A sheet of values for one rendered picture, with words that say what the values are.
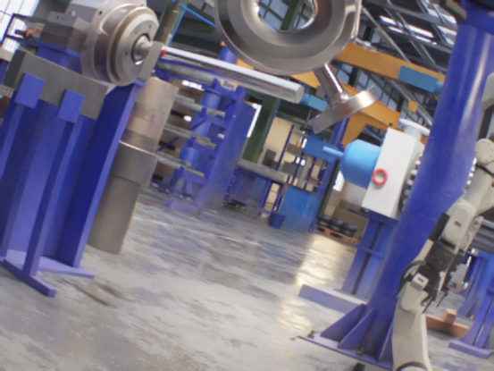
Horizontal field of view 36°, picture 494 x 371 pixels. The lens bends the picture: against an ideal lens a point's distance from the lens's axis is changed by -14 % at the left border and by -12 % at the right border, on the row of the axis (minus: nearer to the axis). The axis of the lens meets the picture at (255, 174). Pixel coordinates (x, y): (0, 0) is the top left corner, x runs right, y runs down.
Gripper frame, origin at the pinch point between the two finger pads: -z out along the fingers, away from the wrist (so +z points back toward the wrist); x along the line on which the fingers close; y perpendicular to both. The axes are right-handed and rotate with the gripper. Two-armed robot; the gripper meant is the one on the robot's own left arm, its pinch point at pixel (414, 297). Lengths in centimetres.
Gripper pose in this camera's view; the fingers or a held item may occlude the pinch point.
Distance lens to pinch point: 250.5
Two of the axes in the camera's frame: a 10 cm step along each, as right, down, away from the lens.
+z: 5.2, -8.5, -0.7
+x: -7.9, -5.1, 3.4
